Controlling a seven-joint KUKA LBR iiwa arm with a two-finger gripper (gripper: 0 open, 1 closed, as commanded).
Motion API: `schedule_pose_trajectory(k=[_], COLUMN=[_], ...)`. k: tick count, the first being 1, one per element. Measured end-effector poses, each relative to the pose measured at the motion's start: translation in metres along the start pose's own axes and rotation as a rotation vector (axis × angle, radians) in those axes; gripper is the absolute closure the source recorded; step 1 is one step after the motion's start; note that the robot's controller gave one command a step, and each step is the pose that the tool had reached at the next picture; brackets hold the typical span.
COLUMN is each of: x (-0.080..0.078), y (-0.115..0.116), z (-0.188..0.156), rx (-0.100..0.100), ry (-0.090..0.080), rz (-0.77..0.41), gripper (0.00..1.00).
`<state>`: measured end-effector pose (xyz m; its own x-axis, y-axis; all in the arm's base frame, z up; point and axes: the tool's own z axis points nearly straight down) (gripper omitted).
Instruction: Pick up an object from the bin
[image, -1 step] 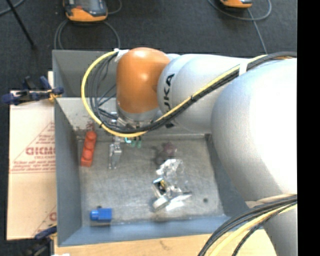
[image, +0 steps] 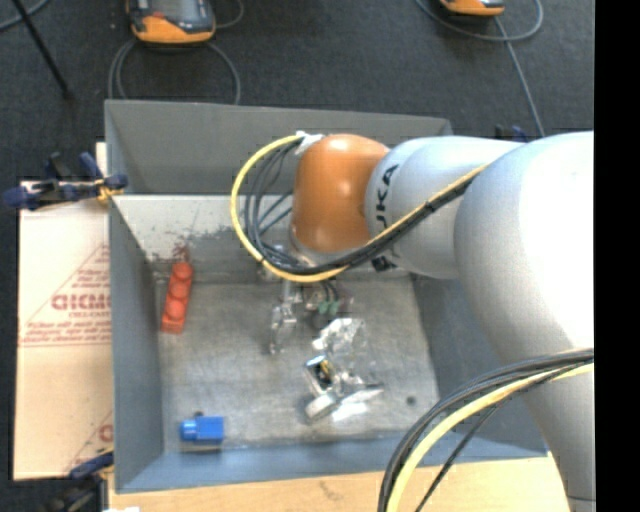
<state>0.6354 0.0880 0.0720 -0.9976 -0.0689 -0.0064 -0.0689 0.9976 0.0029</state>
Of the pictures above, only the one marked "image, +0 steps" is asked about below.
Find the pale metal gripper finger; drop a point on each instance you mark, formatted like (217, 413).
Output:
(275, 330)
(290, 322)

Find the brown cardboard board red print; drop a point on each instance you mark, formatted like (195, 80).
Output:
(60, 350)

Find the blue toy block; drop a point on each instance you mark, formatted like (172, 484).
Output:
(202, 429)

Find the clear crumpled plastic packet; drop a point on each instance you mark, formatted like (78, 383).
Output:
(342, 350)

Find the red-orange flat block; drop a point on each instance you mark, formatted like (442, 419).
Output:
(178, 300)

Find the grey metal bin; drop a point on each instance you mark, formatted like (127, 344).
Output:
(225, 345)

